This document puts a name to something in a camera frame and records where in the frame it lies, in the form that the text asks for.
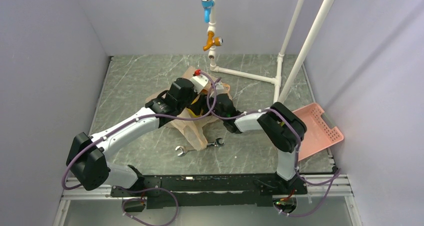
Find orange banana-print plastic bag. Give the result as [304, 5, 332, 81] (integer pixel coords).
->
[145, 66, 232, 147]

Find yellow fake mango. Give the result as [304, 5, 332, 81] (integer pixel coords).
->
[187, 107, 208, 118]

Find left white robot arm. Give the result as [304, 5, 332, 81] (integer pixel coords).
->
[66, 75, 209, 196]

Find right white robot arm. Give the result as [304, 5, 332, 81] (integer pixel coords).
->
[206, 94, 307, 193]

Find silver open-end wrench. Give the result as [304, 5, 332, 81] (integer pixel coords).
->
[175, 137, 225, 157]

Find orange tap valve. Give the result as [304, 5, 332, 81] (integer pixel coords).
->
[202, 31, 223, 51]

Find blue tap valve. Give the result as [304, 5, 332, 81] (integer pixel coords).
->
[201, 0, 215, 23]

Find pink plastic basket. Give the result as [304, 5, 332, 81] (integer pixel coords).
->
[293, 103, 344, 161]

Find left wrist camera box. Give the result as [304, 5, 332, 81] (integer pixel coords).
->
[189, 69, 211, 94]

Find white PVC pipe frame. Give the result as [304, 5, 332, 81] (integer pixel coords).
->
[206, 0, 335, 101]

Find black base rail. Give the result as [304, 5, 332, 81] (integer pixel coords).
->
[110, 173, 308, 209]

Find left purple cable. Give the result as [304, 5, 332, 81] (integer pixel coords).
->
[61, 71, 218, 190]

